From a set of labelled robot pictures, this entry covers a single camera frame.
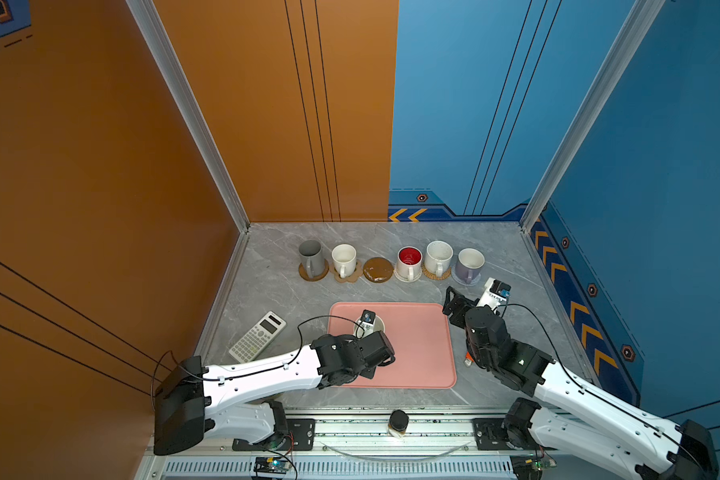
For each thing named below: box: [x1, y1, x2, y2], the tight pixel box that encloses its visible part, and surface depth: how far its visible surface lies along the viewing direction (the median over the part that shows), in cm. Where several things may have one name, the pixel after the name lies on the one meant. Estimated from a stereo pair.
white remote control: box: [229, 311, 287, 363], surface depth 91 cm
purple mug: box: [455, 247, 486, 284], surface depth 101 cm
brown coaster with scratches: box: [363, 257, 394, 283], surface depth 108 cm
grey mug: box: [299, 239, 324, 279], surface depth 100 cm
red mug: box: [394, 246, 423, 283], surface depth 103 cm
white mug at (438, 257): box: [424, 240, 453, 277], surface depth 102 cm
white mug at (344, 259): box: [332, 243, 357, 279], surface depth 99 cm
